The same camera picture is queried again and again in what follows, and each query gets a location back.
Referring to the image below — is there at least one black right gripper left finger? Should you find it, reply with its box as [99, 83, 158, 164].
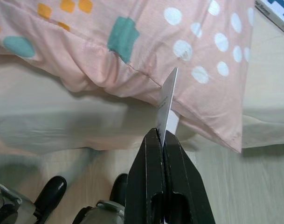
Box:
[123, 126, 166, 224]

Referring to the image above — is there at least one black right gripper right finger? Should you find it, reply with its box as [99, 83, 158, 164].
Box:
[164, 130, 216, 224]

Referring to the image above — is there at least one white printed paper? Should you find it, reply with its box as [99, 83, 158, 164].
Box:
[156, 67, 180, 143]

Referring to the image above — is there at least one pink patterned pillow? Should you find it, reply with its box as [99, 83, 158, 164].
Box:
[0, 0, 256, 154]

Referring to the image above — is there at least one mattress with cream sheet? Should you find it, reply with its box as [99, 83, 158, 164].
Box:
[0, 11, 284, 156]

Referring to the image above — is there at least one white book with blue print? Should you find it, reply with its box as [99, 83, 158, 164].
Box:
[254, 0, 284, 39]

